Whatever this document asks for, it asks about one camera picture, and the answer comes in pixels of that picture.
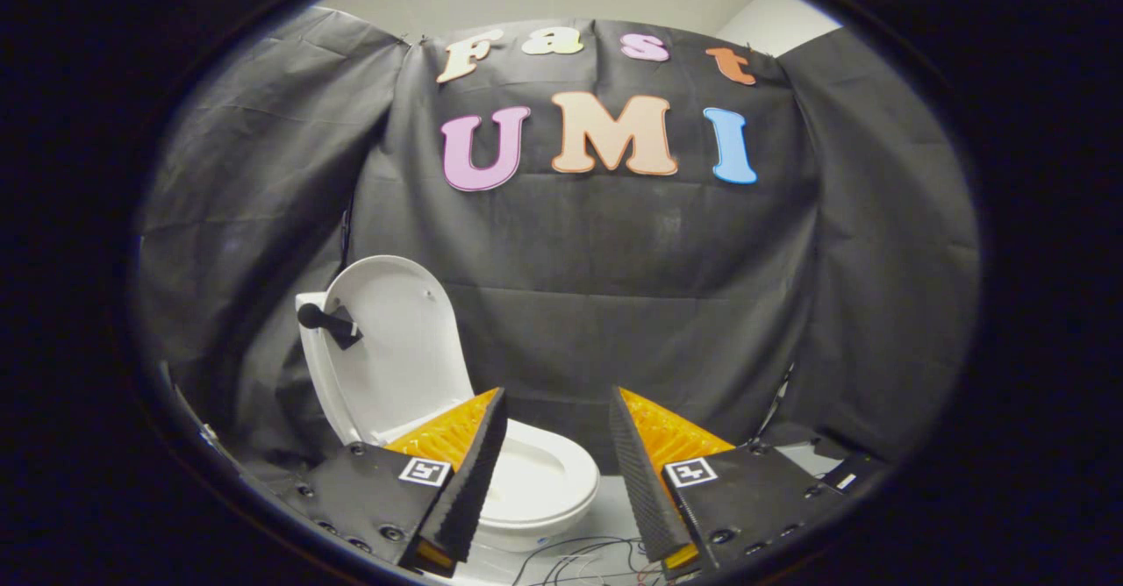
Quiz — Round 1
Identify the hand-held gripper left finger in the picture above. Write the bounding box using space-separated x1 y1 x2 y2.
294 386 510 578

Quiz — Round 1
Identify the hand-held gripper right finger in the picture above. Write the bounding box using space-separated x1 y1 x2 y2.
608 386 848 580

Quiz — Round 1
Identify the white toilet lid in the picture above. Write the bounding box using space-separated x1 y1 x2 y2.
303 255 476 447

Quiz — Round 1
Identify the black round lid handle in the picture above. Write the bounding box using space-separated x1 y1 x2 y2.
297 303 364 351

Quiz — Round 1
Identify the white toilet bowl with seat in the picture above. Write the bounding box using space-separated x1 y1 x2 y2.
474 419 602 554

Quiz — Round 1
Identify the black backdrop cloth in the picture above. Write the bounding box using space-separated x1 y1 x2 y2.
136 7 979 473

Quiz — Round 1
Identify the tangle of thin cables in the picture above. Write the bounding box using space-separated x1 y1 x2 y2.
513 535 668 586

